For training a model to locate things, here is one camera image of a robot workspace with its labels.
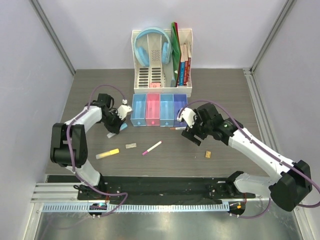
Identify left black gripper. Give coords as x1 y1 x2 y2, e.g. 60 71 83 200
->
101 109 126 134

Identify blue capped glue stick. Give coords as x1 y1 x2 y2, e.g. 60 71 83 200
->
107 123 128 139

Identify small grey eraser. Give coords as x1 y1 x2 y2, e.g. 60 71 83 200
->
125 143 137 149

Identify yellow highlighter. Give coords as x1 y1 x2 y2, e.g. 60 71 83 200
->
95 148 120 160

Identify brown capped white marker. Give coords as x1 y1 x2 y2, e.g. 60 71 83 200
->
170 126 186 131

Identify pastel four-compartment organizer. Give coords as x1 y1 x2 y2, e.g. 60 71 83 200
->
130 93 188 129

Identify pink marker pen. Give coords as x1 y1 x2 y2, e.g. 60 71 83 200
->
142 141 162 156

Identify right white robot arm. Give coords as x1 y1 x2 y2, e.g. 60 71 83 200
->
177 102 313 212

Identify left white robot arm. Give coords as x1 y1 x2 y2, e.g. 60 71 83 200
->
49 93 132 200

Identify small yellow eraser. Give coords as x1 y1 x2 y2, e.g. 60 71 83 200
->
205 151 211 159

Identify pink sticky note block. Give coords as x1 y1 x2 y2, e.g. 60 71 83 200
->
150 82 161 88

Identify red books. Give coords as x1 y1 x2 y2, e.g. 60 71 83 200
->
177 42 192 86

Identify white desktop file rack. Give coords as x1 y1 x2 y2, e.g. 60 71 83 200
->
131 29 193 98

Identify blue headphones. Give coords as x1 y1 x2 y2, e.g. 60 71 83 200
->
132 27 173 68

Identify green folder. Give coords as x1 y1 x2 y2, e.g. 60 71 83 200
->
171 22 181 85

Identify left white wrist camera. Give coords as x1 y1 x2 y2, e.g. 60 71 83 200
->
117 99 133 121

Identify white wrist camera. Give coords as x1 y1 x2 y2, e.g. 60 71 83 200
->
176 107 196 128
117 99 133 121

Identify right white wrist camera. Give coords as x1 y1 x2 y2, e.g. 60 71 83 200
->
176 107 196 128

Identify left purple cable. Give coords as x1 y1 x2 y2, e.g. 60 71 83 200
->
66 84 130 218

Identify aluminium frame rail right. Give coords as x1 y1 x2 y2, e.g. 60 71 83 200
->
243 0 297 153

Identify aluminium frame rail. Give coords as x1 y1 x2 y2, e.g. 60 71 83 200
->
29 0 76 76
243 0 297 153

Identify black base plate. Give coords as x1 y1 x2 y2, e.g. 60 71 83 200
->
77 175 256 206

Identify aluminium frame rail left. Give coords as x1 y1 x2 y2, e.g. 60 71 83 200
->
29 0 76 76

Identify white cable duct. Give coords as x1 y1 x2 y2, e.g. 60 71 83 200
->
42 202 230 213

